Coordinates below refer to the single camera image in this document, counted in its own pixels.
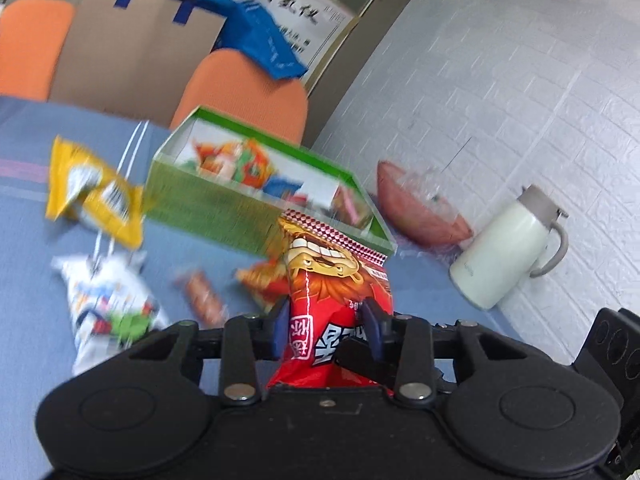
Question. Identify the small brown sausage packet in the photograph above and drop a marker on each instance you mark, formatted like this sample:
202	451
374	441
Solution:
202	297

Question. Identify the blue striped tablecloth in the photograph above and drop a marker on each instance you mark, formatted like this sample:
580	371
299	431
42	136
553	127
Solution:
30	270

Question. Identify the white thermos jug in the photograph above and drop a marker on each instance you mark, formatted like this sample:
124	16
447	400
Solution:
500	255

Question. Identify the red and green snack packet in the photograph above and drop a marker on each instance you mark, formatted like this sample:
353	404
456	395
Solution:
235	165

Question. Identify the orange chair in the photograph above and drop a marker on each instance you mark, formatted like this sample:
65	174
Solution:
30	45
245	95

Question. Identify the brown cardboard box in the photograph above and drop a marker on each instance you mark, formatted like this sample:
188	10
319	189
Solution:
135	50

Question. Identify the green cardboard box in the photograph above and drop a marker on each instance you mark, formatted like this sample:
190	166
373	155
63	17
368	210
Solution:
225	205

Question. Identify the white snack packet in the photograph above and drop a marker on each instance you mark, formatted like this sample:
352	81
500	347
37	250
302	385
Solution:
107	305

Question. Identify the framed calligraphy poster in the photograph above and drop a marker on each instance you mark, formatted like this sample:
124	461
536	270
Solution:
305	30

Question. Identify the red checkered-edge snack bag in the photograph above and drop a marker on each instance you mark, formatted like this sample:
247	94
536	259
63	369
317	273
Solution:
325	285

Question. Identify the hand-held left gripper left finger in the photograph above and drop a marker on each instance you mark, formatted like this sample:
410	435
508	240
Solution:
280	332

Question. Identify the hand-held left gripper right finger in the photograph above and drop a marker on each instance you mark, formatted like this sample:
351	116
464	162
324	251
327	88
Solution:
374	330

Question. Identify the red-brown bowl with plastic wrap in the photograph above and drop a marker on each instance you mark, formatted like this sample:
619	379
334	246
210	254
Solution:
420	210

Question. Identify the small yellow snack packet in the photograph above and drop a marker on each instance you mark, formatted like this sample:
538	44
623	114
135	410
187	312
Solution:
95	195

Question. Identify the blue plastic bag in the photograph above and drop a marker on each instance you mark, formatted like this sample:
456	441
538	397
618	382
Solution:
260	35

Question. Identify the orange-red snack packet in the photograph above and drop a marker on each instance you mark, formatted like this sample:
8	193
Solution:
262	280

